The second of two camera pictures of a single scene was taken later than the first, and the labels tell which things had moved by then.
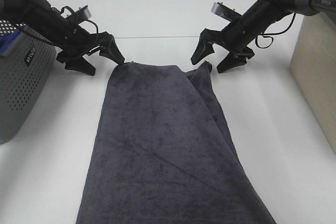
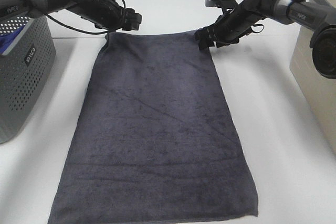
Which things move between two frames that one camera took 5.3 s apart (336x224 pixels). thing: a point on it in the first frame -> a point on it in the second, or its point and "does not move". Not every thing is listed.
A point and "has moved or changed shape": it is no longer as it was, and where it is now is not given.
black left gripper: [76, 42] -> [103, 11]
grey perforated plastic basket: [26, 62] does not move
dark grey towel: [164, 151] has moved or changed shape
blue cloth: [6, 39] does not move
